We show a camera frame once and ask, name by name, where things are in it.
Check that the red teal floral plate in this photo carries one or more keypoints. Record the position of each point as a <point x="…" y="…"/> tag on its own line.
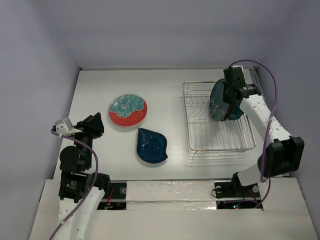
<point x="128" y="110"/>

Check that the metal wire dish rack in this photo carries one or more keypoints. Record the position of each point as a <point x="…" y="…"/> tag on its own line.
<point x="209" y="138"/>

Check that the teal scalloped plate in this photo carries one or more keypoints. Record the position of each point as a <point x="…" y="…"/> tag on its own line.
<point x="234" y="112"/>

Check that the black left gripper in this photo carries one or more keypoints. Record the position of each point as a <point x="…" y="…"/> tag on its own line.
<point x="92" y="124"/>

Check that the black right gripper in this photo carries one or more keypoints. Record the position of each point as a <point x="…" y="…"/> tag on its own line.
<point x="232" y="92"/>

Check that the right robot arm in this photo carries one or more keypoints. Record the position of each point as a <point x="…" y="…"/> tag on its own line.
<point x="281" y="152"/>

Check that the dark blue leaf dish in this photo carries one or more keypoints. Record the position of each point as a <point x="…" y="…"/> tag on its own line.
<point x="151" y="146"/>

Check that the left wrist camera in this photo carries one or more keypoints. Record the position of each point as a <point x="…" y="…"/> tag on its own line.
<point x="65" y="127"/>

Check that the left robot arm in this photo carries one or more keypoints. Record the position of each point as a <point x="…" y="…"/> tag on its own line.
<point x="81" y="187"/>

